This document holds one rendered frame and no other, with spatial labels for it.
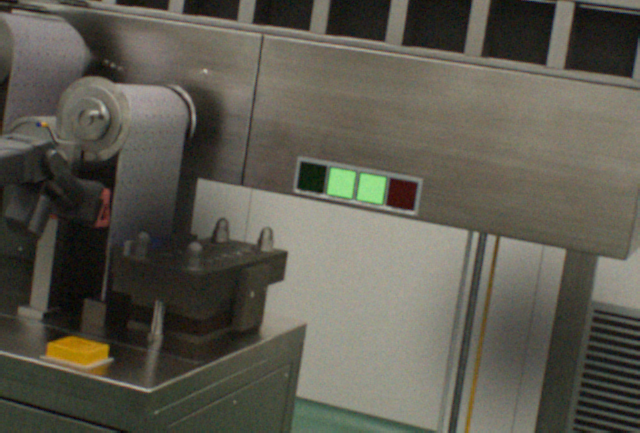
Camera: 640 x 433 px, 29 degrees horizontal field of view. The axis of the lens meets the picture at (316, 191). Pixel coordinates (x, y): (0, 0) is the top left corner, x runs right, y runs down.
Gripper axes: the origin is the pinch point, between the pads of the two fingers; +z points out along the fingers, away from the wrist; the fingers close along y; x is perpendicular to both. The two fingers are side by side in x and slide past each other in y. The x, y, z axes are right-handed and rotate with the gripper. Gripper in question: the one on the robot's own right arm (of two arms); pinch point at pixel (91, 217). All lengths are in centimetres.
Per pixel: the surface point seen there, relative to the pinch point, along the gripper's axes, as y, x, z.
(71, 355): 10.5, -25.0, -9.1
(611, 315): 62, 84, 262
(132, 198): 0.2, 8.5, 10.8
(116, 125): -0.8, 16.7, -1.5
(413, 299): -12, 77, 268
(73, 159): -7.1, 9.6, -0.4
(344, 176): 30, 27, 30
